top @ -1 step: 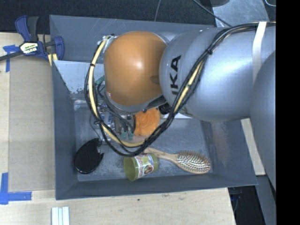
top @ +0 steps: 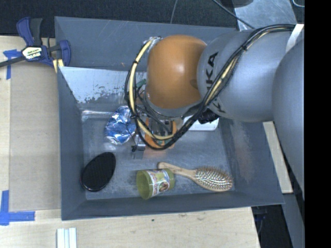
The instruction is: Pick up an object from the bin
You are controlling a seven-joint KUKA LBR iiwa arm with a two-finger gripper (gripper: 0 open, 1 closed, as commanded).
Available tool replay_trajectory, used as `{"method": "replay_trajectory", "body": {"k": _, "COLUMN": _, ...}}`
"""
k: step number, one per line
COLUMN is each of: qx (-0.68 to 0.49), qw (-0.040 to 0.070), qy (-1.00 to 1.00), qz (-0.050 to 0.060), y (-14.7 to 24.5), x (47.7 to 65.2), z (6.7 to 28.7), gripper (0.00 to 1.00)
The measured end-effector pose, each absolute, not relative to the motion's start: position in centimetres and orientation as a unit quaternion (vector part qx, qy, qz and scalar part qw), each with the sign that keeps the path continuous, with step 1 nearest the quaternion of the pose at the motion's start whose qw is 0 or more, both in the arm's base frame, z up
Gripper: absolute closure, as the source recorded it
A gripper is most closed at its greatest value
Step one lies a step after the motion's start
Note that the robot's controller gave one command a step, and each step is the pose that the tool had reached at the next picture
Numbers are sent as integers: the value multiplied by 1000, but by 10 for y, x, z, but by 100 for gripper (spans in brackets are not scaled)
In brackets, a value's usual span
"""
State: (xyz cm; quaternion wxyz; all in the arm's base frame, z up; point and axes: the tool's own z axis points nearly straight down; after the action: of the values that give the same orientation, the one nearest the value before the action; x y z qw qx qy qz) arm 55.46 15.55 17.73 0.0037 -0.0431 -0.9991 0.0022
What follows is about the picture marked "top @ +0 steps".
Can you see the black cylinder on white bracket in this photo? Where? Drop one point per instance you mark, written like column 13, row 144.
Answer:
column 207, row 117

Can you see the green jar with label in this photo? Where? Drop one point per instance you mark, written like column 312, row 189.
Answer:
column 155, row 183

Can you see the grey metal bin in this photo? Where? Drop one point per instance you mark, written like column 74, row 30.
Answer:
column 108, row 45

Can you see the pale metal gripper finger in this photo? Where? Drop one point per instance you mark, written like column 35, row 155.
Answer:
column 140, row 147

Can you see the crumpled blue and white bottle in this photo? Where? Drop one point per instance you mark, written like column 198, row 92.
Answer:
column 119, row 128

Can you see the wooden hairbrush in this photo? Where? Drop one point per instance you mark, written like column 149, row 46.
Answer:
column 212, row 178

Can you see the pale wood flat board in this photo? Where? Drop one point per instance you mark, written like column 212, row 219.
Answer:
column 33, row 138

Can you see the black oval flat object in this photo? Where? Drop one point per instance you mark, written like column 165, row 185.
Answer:
column 98, row 172

